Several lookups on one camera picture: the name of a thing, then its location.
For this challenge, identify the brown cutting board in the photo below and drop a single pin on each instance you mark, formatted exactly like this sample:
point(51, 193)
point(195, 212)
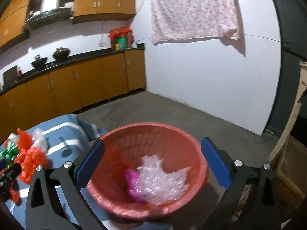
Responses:
point(10, 75)

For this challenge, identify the blue white striped blanket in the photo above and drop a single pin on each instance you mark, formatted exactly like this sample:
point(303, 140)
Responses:
point(69, 134)

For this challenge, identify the white cup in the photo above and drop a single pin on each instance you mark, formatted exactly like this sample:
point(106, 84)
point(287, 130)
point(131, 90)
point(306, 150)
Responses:
point(134, 45)

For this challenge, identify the steel range hood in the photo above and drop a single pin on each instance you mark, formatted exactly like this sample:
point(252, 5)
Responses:
point(45, 16)

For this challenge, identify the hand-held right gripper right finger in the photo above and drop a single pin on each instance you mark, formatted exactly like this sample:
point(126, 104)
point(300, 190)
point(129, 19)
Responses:
point(215, 163)

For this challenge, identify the black kitchen countertop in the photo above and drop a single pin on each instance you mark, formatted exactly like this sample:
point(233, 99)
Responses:
point(84, 56)

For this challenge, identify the green box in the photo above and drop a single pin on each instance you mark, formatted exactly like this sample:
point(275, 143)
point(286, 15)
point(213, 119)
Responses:
point(121, 43)

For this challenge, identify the green plastic wrapper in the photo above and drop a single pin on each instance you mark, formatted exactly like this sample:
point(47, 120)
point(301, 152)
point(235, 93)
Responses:
point(9, 152)

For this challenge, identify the cream wooden board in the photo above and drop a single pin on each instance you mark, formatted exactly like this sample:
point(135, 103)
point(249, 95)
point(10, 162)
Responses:
point(291, 115)

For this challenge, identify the clear bubble wrap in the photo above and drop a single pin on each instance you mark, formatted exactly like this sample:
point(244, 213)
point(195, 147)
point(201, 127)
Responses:
point(158, 182)

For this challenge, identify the red bottle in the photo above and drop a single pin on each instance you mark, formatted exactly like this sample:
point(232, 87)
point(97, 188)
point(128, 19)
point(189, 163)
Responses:
point(20, 74)

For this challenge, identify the white wall socket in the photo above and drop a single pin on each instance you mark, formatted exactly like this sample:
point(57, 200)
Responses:
point(102, 44)

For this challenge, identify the pink plastic bag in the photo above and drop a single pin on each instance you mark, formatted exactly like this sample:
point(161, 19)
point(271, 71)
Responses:
point(132, 179)

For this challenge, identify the red carton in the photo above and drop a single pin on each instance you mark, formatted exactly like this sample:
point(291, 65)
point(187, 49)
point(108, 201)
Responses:
point(129, 40)

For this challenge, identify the red plastic bag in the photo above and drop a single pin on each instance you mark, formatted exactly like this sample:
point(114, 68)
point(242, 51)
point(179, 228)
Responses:
point(25, 139)
point(33, 158)

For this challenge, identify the pink floral hanging cloth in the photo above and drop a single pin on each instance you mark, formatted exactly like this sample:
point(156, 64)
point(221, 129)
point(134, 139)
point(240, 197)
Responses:
point(191, 9)

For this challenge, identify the red plastic basket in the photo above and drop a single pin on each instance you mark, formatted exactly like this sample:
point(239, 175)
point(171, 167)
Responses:
point(156, 136)

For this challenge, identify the red bag on boxes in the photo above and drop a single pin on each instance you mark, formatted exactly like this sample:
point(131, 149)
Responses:
point(120, 31)

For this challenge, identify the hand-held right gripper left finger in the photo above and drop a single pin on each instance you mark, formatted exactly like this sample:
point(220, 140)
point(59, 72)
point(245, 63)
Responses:
point(90, 163)

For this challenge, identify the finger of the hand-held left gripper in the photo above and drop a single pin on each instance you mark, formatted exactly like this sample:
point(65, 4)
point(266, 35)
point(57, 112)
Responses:
point(12, 171)

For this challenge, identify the black wok with lid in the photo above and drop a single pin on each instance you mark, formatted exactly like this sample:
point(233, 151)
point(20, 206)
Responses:
point(61, 54)

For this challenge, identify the orange base cabinets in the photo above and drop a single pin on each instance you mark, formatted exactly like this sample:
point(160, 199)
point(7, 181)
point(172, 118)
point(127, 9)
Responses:
point(96, 76)

